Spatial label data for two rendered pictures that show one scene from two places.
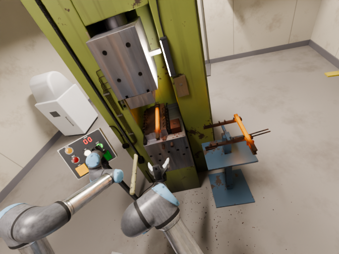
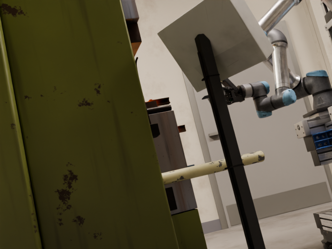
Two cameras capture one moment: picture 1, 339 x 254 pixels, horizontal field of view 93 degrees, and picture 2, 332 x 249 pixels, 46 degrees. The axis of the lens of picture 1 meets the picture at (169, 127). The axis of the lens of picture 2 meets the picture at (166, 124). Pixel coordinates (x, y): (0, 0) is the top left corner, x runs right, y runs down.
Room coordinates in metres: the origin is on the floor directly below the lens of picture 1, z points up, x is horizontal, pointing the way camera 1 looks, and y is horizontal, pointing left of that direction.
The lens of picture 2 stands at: (1.85, 1.80, 0.59)
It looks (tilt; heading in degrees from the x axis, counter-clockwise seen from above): 9 degrees up; 243
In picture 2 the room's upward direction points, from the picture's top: 14 degrees counter-clockwise
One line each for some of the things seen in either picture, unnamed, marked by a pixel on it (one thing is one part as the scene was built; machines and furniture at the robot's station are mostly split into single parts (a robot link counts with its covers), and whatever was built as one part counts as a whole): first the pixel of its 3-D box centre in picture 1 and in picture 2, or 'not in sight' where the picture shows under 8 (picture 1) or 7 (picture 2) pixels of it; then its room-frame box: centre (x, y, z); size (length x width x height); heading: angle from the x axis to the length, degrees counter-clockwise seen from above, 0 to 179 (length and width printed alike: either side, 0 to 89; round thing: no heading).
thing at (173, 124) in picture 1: (175, 125); not in sight; (1.09, -0.05, 0.95); 0.12 x 0.09 x 0.07; 171
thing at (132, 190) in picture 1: (134, 172); (213, 167); (1.03, 0.49, 0.62); 0.44 x 0.05 x 0.05; 171
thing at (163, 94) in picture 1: (146, 66); not in sight; (1.58, 0.00, 1.37); 0.41 x 0.10 x 0.91; 81
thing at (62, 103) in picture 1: (64, 104); not in sight; (3.35, 1.89, 0.66); 0.67 x 0.60 x 1.32; 155
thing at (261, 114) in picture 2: not in sight; (265, 105); (0.45, 0.22, 0.88); 0.11 x 0.08 x 0.11; 109
